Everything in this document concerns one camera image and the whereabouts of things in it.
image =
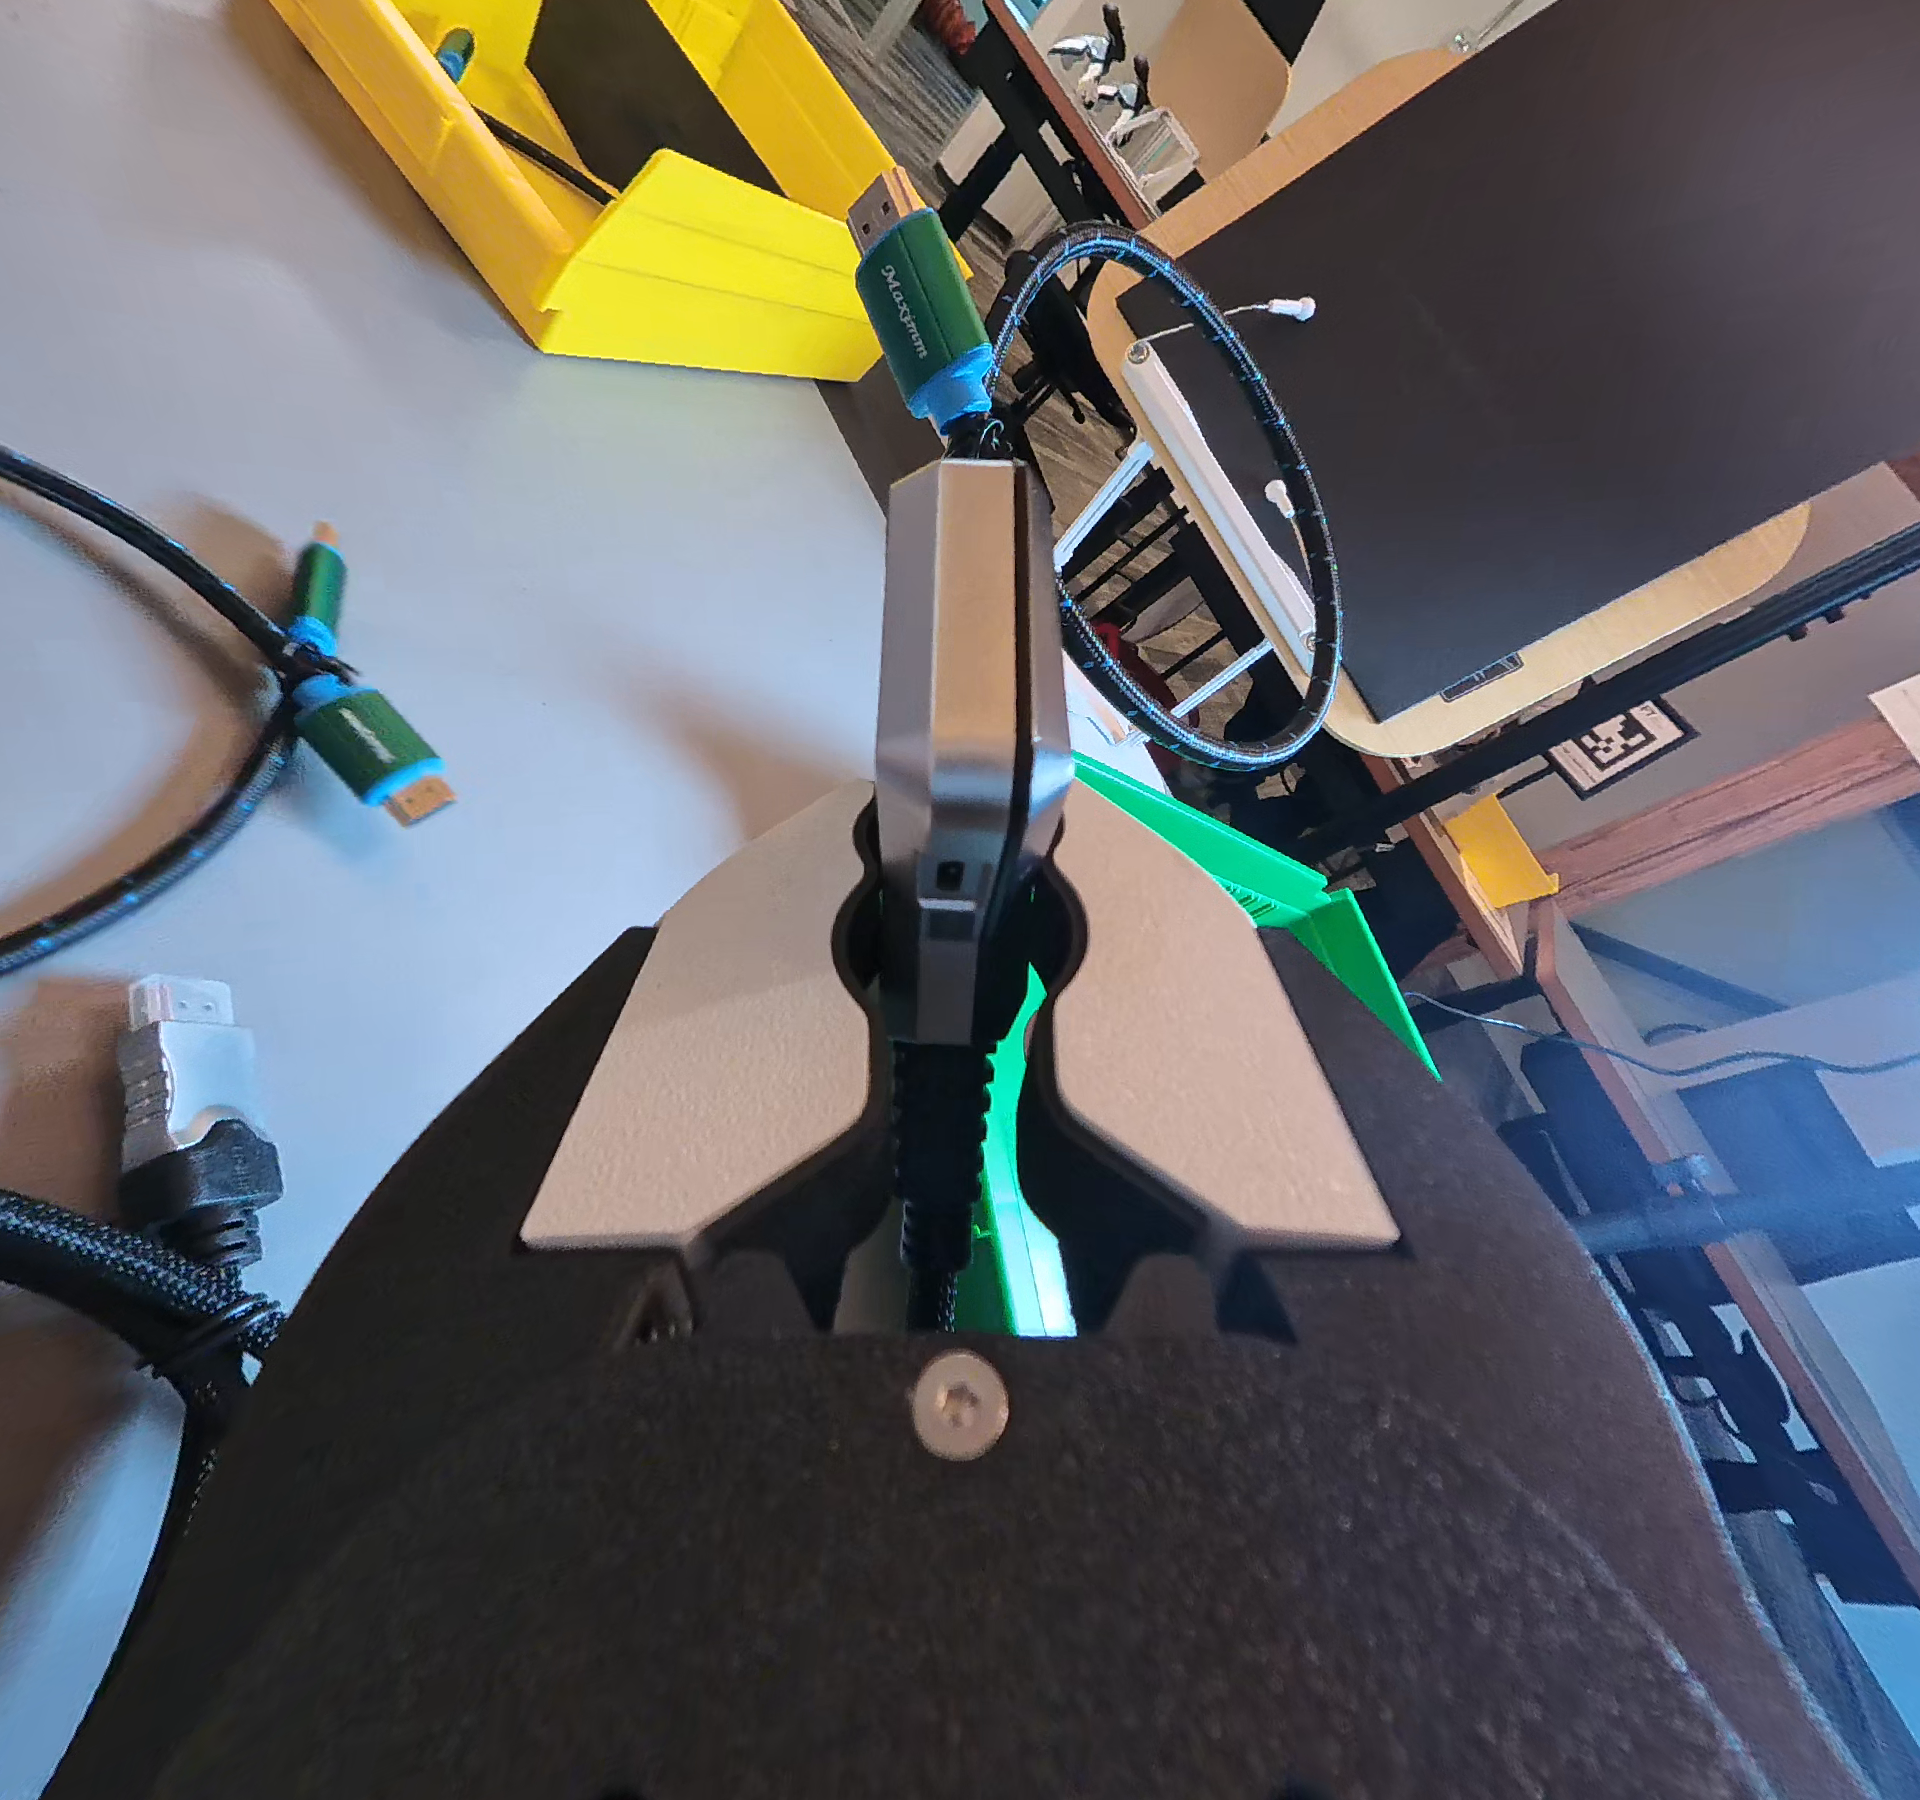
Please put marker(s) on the white panel stand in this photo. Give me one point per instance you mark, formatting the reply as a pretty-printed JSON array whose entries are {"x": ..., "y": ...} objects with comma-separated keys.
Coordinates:
[{"x": 1185, "y": 435}]

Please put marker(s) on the plywood and black chair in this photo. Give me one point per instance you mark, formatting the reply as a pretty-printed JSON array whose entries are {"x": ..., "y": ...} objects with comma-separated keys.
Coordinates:
[{"x": 1215, "y": 75}]

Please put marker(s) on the clear stand with tools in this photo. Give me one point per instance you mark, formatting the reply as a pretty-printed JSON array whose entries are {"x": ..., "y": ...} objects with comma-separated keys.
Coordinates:
[{"x": 1156, "y": 136}]

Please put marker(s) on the black panel with wooden rim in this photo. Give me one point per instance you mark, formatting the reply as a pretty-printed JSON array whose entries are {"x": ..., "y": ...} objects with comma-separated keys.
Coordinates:
[{"x": 1575, "y": 330}]

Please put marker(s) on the grey hdmi switch hub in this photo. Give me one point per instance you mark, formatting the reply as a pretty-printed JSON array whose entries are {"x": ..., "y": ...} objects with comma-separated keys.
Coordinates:
[{"x": 961, "y": 660}]

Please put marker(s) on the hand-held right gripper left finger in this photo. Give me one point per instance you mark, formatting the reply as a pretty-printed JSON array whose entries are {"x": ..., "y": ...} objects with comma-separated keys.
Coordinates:
[{"x": 705, "y": 1079}]

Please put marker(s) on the yellow plastic bin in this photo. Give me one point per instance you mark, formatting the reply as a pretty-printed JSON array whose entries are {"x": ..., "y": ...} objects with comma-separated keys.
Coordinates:
[{"x": 705, "y": 285}]

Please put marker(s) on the white paper notice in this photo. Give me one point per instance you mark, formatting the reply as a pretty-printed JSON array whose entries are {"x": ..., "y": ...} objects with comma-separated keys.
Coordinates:
[{"x": 1897, "y": 713}]

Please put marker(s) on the wooden beam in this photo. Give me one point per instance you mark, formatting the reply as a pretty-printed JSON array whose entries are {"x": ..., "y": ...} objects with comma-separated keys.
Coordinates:
[{"x": 1771, "y": 811}]

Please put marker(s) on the yellow bracket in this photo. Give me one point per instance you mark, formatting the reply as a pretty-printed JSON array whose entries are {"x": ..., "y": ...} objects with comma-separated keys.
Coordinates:
[{"x": 1501, "y": 854}]

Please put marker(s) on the black office chair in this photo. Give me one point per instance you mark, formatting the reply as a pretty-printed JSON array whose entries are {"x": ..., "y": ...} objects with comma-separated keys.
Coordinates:
[{"x": 1073, "y": 359}]

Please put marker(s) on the black white marker tag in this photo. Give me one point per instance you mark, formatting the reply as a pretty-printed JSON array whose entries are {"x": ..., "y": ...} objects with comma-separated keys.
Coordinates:
[{"x": 1618, "y": 747}]

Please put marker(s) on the black bin divider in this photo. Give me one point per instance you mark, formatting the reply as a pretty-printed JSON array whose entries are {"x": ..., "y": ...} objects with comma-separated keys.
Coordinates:
[{"x": 645, "y": 75}]

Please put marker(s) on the green plastic bin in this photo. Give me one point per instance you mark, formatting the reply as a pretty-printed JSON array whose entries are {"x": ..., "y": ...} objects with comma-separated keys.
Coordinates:
[{"x": 1335, "y": 944}]

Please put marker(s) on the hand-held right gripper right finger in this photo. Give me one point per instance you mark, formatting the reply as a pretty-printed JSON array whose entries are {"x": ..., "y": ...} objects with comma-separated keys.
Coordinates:
[{"x": 1199, "y": 1079}]

